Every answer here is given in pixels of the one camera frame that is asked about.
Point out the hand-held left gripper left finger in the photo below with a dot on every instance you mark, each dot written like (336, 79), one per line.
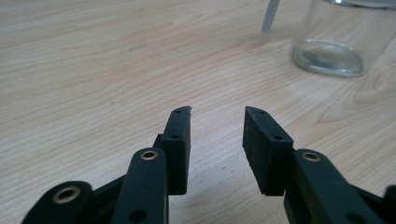
(176, 155)

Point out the translucent white straw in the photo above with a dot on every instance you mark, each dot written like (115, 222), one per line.
(269, 15)

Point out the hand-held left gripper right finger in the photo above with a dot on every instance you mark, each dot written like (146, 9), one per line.
(264, 155)

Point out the clear glass jar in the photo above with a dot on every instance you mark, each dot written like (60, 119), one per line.
(342, 40)

